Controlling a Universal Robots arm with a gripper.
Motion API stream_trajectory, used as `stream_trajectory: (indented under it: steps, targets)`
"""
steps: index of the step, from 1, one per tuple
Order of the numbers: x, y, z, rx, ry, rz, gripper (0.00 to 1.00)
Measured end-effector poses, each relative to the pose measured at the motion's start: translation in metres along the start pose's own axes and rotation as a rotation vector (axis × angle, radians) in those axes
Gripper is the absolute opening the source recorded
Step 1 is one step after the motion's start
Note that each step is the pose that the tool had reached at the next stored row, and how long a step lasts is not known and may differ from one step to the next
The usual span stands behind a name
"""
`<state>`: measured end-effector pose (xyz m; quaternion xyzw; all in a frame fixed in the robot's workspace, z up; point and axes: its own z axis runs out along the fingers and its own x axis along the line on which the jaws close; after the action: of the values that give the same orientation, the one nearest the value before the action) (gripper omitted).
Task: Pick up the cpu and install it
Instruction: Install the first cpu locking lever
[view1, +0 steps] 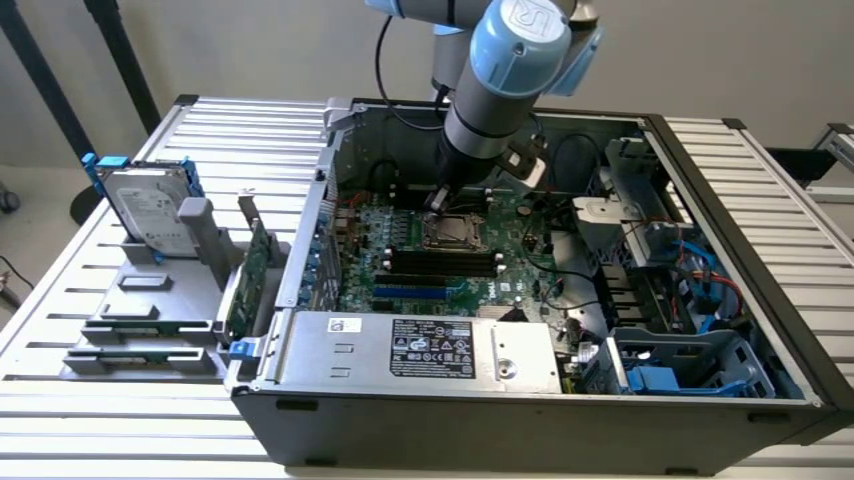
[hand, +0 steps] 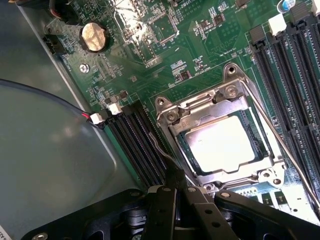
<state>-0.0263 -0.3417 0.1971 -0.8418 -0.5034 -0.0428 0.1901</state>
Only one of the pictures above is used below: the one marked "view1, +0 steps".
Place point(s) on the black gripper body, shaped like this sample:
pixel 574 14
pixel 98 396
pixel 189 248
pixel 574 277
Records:
pixel 462 172

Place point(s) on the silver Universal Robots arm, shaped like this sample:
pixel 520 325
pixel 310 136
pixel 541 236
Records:
pixel 497 75

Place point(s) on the metal CPU socket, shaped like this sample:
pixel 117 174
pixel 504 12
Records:
pixel 449 230

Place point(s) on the green Dell motherboard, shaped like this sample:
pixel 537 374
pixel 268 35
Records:
pixel 428 260

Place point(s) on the black RAM slot bank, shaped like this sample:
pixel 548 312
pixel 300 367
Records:
pixel 444 261

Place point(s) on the black expansion slot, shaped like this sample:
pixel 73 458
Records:
pixel 409 281

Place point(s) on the blue expansion slot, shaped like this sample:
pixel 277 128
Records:
pixel 410 291

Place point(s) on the grey metal disk bay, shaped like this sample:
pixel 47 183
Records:
pixel 641 220

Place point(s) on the silver power supply unit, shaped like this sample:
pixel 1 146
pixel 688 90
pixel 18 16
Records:
pixel 414 352

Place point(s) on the green graphics card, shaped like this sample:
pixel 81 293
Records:
pixel 250 280

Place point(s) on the blue case latch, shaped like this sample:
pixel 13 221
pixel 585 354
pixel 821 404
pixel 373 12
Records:
pixel 244 349

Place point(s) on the black open PC case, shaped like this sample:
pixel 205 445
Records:
pixel 534 410

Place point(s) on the grey parts rack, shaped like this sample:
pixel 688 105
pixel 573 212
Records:
pixel 161 300

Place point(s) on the blue plastic disk caddy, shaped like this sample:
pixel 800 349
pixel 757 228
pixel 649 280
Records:
pixel 651 381

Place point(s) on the black stand pole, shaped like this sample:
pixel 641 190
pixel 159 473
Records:
pixel 127 65
pixel 41 75

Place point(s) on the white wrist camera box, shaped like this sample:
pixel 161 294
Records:
pixel 528 166

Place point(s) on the hard disk with blue bracket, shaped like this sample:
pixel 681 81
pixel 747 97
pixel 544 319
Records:
pixel 147 210

